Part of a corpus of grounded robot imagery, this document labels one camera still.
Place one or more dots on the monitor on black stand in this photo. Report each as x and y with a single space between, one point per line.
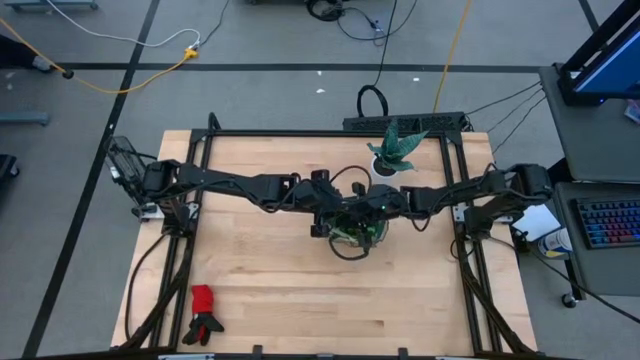
615 70

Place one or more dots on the black aluminium table frame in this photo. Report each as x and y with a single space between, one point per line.
250 133

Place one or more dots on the blue yellow can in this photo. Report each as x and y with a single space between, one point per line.
555 245

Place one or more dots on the colourful booklet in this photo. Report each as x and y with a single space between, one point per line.
634 111

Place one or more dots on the silver aluminium bar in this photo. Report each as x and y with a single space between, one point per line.
185 357

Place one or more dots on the grey metal stand foot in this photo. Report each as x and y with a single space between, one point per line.
50 5
25 118

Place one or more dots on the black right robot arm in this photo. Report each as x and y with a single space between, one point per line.
475 192

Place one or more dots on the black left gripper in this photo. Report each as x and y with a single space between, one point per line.
320 200

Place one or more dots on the person's leg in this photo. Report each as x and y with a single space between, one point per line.
20 54

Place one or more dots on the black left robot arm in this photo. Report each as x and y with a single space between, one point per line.
225 185

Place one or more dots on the black perforated power bar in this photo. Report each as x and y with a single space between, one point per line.
425 122

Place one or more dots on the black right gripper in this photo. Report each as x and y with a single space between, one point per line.
385 200

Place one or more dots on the black mesh box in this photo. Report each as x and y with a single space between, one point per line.
120 155

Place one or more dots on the black caster wheel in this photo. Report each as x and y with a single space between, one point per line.
570 300

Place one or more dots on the potted snake plant white pot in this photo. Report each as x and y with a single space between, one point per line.
395 150

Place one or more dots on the red black gardening glove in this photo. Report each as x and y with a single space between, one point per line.
202 300

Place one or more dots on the grey computer cart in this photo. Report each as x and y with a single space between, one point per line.
590 140

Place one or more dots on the backlit keyboard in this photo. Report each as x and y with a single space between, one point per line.
610 222

